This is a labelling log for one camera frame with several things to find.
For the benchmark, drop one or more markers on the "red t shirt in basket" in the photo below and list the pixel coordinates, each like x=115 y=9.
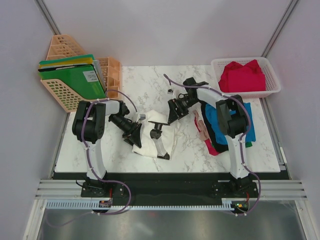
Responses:
x=238 y=78

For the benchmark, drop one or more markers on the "green file folder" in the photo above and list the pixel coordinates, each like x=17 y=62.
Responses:
x=82 y=78

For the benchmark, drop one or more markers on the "blue t shirt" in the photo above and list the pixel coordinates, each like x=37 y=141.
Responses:
x=211 y=115

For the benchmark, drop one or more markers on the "white t shirt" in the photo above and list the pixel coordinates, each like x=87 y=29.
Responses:
x=158 y=137

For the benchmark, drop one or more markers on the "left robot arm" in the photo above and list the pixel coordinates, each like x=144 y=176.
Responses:
x=89 y=127

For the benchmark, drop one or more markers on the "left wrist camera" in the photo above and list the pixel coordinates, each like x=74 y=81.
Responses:
x=140 y=117

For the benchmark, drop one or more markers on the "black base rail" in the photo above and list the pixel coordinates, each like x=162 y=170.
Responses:
x=164 y=188

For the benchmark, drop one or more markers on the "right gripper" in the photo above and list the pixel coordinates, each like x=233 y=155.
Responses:
x=173 y=115

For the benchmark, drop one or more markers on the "peach plastic file organizer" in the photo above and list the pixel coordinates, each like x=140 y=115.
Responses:
x=108 y=68

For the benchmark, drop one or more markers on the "beige pink t shirt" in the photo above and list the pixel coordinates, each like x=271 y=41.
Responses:
x=203 y=132

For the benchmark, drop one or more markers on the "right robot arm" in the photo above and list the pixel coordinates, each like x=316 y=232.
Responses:
x=233 y=121

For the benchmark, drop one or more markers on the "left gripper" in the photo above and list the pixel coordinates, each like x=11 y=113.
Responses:
x=135 y=138

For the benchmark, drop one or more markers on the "white slotted cable duct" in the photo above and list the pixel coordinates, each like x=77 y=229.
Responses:
x=95 y=204

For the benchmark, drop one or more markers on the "black t shirt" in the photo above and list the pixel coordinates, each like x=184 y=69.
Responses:
x=220 y=148

